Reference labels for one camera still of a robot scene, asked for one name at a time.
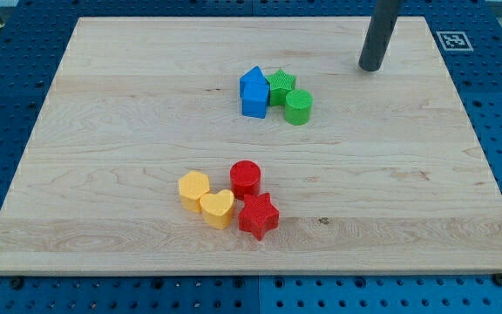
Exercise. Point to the green cylinder block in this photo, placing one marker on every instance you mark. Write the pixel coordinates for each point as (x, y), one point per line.
(298, 104)

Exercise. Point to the yellow hexagon block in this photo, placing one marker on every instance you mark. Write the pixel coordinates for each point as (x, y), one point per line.
(192, 186)

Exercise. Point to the blue cube block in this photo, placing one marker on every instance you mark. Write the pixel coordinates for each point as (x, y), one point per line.
(255, 100)

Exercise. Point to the blue triangle block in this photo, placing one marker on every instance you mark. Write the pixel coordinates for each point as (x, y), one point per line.
(255, 75)

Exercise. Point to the white fiducial marker tag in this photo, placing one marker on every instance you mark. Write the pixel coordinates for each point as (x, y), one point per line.
(454, 41)

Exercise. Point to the yellow heart block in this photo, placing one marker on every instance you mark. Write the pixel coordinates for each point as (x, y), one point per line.
(218, 209)

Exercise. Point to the red cylinder block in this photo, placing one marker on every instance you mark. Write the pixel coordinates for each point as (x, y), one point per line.
(245, 178)

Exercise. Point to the dark grey robot arm rod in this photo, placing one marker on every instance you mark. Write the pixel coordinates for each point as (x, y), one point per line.
(379, 33)

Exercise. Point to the green star block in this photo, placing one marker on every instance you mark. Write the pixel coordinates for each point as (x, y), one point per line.
(280, 84)

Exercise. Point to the red star block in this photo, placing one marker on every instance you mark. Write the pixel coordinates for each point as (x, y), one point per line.
(258, 215)

